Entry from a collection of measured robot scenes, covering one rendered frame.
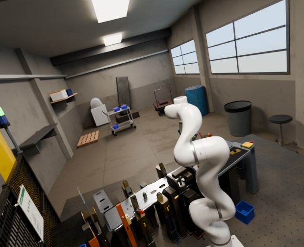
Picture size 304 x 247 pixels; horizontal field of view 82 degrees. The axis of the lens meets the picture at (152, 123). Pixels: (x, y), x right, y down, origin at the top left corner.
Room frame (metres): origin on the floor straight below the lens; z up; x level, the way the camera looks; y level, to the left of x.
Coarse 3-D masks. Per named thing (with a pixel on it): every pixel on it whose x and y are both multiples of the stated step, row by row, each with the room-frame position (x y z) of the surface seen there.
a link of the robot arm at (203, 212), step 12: (192, 204) 0.73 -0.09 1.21; (204, 204) 0.70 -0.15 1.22; (192, 216) 0.69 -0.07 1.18; (204, 216) 0.67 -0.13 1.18; (216, 216) 0.66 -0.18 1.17; (204, 228) 0.66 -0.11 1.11; (216, 228) 0.68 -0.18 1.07; (228, 228) 0.69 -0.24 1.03; (216, 240) 0.65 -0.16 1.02; (228, 240) 0.65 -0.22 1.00
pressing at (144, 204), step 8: (152, 184) 1.26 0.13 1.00; (160, 184) 1.23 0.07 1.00; (136, 192) 1.23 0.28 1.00; (128, 200) 1.15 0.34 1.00; (144, 200) 1.10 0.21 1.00; (152, 200) 1.08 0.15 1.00; (112, 208) 1.11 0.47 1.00; (128, 208) 1.07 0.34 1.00; (144, 208) 1.02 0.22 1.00; (104, 216) 1.06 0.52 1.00; (112, 216) 1.03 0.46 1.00; (112, 224) 0.96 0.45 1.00; (120, 224) 0.94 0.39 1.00; (112, 232) 0.91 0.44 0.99
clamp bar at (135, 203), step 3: (129, 192) 0.96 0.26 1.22; (129, 195) 0.93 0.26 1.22; (132, 195) 0.92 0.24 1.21; (135, 195) 0.93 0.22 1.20; (132, 198) 0.92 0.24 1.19; (135, 198) 0.93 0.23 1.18; (132, 201) 0.92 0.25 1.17; (135, 201) 0.93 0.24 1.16; (132, 204) 0.93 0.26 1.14; (135, 204) 0.93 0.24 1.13; (138, 204) 0.94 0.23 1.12; (135, 207) 0.93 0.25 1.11; (138, 207) 0.94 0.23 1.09; (135, 210) 0.93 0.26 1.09
